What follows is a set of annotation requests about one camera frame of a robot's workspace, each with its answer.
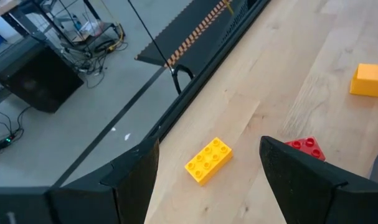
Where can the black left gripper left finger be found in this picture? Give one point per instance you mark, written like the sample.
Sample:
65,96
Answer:
126,193

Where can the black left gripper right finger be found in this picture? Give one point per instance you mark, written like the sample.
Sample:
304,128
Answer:
304,193

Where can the small red four-stud block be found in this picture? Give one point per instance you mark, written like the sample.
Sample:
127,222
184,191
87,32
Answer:
307,147

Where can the yellow eight-stud block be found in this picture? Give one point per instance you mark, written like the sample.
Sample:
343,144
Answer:
208,161

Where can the tall yellow building block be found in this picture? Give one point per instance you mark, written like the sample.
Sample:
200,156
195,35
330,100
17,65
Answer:
369,82

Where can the black power strip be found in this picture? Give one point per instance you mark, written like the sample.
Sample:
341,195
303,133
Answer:
4,142

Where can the black equipment case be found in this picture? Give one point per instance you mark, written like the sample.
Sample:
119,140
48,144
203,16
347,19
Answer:
42,84

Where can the metal equipment cart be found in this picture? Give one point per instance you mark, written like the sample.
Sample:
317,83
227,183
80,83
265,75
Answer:
83,31

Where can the black aluminium table frame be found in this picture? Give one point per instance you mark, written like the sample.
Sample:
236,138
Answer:
207,70

